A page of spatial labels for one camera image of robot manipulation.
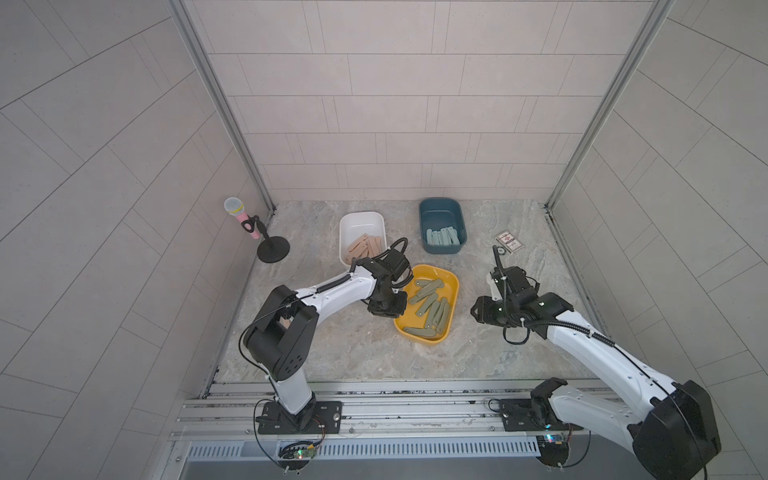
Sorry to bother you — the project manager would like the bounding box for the olive knife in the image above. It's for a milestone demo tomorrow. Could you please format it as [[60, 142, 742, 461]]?
[[404, 327, 436, 338], [416, 292, 438, 317], [409, 279, 444, 304], [436, 298, 451, 337]]

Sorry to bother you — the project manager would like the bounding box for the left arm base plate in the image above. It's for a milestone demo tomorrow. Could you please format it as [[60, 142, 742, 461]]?
[[256, 400, 343, 435]]

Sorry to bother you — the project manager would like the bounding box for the yellow storage box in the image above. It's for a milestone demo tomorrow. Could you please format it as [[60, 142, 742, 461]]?
[[394, 264, 460, 345]]

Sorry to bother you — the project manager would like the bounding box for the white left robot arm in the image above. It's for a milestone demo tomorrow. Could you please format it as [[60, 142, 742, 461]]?
[[238, 237, 413, 422]]

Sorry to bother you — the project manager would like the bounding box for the white storage box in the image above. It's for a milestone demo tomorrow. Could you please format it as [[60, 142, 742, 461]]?
[[339, 211, 388, 267]]

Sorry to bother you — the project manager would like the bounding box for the black microphone stand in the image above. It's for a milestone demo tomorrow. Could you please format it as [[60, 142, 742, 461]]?
[[248, 215, 290, 264]]

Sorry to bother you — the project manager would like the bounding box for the dark teal storage box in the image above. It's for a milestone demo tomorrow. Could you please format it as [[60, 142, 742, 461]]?
[[419, 197, 467, 255]]

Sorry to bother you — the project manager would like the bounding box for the pink toy microphone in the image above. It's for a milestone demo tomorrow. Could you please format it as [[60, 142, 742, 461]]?
[[224, 197, 261, 240]]

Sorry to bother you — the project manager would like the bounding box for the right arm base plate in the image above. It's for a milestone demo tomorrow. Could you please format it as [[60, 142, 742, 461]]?
[[487, 398, 582, 432]]

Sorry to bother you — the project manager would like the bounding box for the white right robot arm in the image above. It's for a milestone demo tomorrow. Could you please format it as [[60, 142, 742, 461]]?
[[470, 266, 722, 479]]

